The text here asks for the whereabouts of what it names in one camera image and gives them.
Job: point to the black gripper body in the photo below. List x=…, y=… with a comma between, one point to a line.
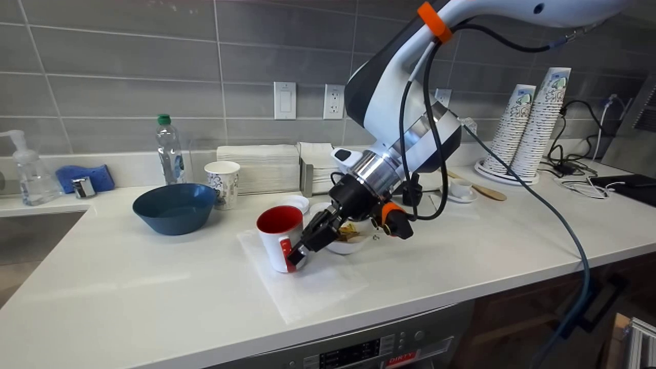
x=353, y=197

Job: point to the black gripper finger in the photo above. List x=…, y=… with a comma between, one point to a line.
x=328, y=228
x=308, y=239

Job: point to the white mug red inside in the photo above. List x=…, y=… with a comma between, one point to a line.
x=278, y=232

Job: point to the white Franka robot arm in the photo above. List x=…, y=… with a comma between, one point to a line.
x=437, y=63

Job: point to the white bowl with food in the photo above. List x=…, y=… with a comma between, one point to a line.
x=351, y=242

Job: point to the metal napkin holder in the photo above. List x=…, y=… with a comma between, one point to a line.
x=310, y=175

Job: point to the dishwasher control panel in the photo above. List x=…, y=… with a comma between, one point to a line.
x=356, y=350

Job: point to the wooden spoon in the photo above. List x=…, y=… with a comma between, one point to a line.
x=488, y=191

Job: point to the blue bowl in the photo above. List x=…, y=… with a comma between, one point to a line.
x=175, y=212

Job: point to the white plate stack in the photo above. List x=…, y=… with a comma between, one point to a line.
x=498, y=177

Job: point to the clear bottle green cap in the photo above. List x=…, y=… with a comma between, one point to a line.
x=169, y=154

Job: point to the patterned paper cup stack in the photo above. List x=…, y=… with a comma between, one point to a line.
x=544, y=124
x=514, y=127

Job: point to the blue sponge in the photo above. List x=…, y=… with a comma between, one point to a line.
x=85, y=175

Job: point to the black tablet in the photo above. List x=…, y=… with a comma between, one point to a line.
x=628, y=188

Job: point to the clear soap dispenser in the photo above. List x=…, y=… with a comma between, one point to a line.
x=32, y=182

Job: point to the black wrist camera orange mount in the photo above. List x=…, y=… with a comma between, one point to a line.
x=394, y=221

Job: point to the white wall switch plate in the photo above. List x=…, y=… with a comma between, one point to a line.
x=284, y=101

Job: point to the white wall outlet with plug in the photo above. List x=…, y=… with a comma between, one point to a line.
x=443, y=96

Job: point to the white metal cart frame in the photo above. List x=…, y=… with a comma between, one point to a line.
x=632, y=341

